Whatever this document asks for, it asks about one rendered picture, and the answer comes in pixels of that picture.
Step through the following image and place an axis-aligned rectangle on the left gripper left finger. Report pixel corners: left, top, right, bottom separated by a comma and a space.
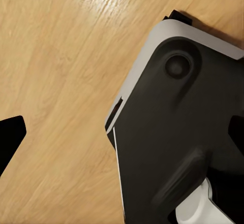
0, 115, 26, 177

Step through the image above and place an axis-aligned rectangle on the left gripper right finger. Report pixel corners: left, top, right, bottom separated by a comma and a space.
228, 115, 244, 156

